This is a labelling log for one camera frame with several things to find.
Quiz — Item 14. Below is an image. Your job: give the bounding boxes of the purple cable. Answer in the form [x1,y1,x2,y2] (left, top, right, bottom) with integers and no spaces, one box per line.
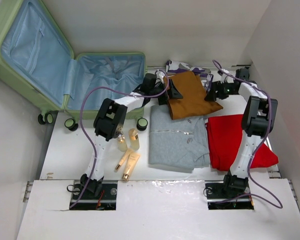
[211,59,283,210]
[69,69,171,210]

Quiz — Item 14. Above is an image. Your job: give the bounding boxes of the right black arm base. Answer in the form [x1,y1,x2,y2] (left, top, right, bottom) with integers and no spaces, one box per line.
[203,181,254,210]

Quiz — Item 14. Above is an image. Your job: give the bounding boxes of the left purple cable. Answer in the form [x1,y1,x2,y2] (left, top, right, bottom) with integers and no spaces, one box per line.
[69,69,171,210]

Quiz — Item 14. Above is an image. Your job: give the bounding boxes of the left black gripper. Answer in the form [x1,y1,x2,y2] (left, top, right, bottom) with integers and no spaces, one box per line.
[149,79,183,106]

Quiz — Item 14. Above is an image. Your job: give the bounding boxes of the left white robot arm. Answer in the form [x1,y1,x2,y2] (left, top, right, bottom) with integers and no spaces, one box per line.
[80,73,183,199]

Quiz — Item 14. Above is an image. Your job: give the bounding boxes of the wide beige cosmetic tube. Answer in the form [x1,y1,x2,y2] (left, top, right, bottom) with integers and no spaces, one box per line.
[121,152,141,181]

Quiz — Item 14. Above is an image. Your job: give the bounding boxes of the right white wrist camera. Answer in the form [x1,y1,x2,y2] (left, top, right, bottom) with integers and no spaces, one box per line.
[217,68,233,84]

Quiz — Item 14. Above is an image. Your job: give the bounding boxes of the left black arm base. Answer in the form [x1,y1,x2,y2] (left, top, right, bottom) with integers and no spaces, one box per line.
[66,181,118,211]

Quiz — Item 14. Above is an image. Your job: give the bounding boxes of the brown garment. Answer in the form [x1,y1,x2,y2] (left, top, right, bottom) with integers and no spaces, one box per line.
[168,71,223,120]

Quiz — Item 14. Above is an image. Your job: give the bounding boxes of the slim beige cosmetic tube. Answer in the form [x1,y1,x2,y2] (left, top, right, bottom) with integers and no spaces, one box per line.
[114,148,133,172]

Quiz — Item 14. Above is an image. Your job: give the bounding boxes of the grey folded polo shirt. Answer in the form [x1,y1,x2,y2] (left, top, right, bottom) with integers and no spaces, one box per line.
[148,105,211,171]

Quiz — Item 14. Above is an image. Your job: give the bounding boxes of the red folded garment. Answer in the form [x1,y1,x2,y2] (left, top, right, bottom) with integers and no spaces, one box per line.
[206,114,279,172]

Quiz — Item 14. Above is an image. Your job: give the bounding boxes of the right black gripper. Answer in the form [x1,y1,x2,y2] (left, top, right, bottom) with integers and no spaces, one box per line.
[204,79,237,102]

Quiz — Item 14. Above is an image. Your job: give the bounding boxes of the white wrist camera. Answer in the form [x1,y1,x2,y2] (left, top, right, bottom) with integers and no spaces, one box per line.
[217,68,233,84]
[155,69,166,81]

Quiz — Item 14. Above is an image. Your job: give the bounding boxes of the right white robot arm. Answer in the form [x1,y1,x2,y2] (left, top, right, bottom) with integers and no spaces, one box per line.
[205,61,278,202]

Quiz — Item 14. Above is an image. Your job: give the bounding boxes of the clear glass perfume bottle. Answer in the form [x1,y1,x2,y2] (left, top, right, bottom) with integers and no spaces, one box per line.
[117,133,128,152]

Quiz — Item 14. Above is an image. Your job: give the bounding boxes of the gold cap lotion bottle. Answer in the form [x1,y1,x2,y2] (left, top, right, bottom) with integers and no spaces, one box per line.
[128,128,140,151]

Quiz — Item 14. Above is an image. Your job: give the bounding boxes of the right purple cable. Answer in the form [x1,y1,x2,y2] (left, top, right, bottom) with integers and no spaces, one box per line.
[211,59,283,210]

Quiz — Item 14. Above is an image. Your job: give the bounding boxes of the green suitcase blue lining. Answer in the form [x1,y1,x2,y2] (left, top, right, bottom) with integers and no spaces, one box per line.
[0,0,147,131]

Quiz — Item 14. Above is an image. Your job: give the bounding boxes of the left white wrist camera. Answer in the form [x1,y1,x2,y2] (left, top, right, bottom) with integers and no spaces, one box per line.
[155,69,166,81]

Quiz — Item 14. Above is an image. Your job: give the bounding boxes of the purple camouflage garment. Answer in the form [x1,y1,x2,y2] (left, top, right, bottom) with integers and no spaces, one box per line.
[165,60,214,92]

